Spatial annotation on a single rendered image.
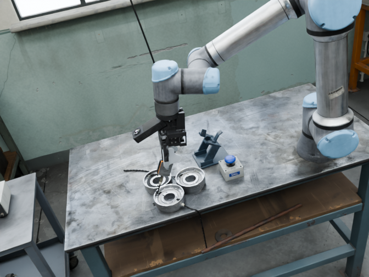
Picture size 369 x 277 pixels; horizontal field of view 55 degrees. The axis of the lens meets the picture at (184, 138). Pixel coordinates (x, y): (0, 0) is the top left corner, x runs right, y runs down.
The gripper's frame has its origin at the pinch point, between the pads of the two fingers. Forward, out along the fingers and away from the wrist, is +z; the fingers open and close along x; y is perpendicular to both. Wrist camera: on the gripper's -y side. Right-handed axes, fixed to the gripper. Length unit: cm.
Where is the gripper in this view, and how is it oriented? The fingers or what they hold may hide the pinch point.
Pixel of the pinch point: (164, 164)
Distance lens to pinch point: 118.7
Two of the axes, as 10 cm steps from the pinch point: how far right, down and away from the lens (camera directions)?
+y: 9.7, -1.5, 1.7
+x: -2.2, -5.4, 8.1
